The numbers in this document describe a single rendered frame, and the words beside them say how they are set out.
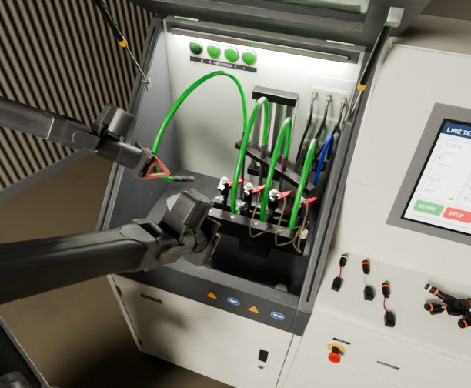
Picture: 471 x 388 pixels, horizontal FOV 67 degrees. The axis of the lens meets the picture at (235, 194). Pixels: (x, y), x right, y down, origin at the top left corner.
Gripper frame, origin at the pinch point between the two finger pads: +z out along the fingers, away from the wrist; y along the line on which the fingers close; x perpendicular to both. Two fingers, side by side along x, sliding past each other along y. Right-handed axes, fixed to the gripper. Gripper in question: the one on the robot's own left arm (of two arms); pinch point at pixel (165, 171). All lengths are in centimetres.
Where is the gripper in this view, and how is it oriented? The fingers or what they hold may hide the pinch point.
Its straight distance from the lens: 99.7
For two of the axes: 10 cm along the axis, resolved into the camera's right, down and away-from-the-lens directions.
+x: -5.2, 8.4, 1.6
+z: 7.0, 3.1, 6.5
